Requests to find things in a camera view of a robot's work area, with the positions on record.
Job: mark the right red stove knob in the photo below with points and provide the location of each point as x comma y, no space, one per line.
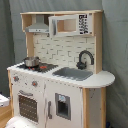
34,83

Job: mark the wooden toy kitchen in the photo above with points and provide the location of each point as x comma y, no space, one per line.
64,52

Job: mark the white toy oven door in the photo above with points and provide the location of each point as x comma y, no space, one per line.
28,103

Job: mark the white object at left edge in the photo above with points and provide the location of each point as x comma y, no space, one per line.
4,101

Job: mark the white cupboard door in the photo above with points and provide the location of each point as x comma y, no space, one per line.
74,93

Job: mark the grey range hood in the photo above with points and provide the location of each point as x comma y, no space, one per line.
40,25

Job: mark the grey ice dispenser panel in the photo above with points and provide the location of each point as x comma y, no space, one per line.
63,106

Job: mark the black toy stovetop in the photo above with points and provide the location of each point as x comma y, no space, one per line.
42,67

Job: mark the grey toy sink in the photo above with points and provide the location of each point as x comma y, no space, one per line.
72,73

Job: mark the white toy microwave door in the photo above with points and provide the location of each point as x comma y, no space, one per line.
70,25

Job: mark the silver toy pot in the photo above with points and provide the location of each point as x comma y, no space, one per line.
32,61

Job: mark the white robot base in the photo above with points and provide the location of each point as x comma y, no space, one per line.
19,122

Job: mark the black toy faucet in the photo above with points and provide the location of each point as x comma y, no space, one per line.
80,64

